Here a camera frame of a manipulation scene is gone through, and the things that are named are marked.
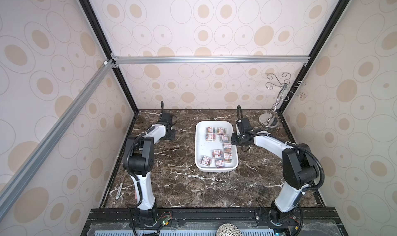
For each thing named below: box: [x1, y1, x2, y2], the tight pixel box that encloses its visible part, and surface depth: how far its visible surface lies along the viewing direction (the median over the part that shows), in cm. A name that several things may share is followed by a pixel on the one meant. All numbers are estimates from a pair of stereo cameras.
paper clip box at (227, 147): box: [222, 142, 233, 153], surface depth 99 cm
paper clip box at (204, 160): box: [199, 155, 211, 167], surface depth 92 cm
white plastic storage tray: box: [194, 120, 239, 173], surface depth 99 cm
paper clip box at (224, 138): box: [219, 134, 230, 143], surface depth 102 cm
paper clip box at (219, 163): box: [215, 158, 225, 169], surface depth 91 cm
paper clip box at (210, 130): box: [205, 126, 216, 135], surface depth 108 cm
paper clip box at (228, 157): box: [223, 152, 233, 163], surface depth 94 cm
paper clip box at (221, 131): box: [216, 127, 227, 136], surface depth 106 cm
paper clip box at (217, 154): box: [211, 149, 223, 159], surface depth 94 cm
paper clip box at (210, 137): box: [205, 133, 217, 142], surface depth 104 cm
